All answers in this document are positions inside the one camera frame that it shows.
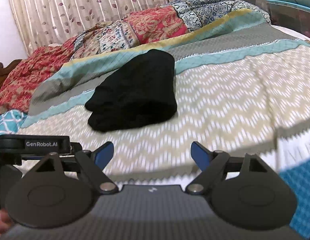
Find black pants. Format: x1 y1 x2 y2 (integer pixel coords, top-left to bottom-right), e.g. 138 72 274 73
85 49 177 132

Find person's left hand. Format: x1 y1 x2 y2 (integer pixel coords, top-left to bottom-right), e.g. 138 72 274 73
0 209 14 236

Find teal white lattice pillow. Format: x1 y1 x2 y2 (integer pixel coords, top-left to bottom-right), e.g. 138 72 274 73
0 109 27 135

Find teal grey beige quilt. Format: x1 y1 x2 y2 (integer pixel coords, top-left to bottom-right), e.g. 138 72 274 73
16 7 310 239

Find dark wooden headboard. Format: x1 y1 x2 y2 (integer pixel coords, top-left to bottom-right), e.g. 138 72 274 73
0 59 22 89

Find red floral patchwork blanket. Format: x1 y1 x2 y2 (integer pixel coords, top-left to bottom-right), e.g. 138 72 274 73
0 0 270 115

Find beige leaf pattern curtain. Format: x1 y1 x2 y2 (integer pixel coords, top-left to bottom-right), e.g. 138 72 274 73
9 0 174 55

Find glass table with teal edge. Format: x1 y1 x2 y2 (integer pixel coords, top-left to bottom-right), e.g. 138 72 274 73
219 0 310 42

